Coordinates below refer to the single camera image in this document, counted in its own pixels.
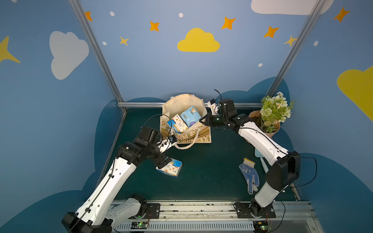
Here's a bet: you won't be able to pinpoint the beige canvas tote bag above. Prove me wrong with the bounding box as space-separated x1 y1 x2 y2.
160 94 212 150

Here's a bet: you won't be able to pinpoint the light blue tissue pack purple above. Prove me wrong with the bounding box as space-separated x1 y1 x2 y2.
180 106 202 128

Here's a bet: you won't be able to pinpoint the tissue pack cream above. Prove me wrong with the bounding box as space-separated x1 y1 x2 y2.
156 158 183 178
167 114 188 134

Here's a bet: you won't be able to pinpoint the tissue pack cream top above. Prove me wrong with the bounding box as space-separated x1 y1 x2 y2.
167 114 188 134

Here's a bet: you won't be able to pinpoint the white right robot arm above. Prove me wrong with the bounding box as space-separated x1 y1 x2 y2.
199 99 301 217

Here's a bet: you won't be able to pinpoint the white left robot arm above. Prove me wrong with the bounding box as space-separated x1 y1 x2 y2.
62 126 177 233

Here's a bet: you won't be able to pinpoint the mint green garden trowel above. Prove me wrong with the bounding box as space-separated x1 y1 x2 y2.
254 149 269 173

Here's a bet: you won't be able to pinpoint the potted green white flowers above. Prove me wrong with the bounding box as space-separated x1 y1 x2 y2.
249 92 294 138

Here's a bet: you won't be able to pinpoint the blue dotted work glove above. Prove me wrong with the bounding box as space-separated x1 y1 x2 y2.
239 158 260 195

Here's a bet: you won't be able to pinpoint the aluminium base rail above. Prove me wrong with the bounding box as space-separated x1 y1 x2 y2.
71 199 324 233

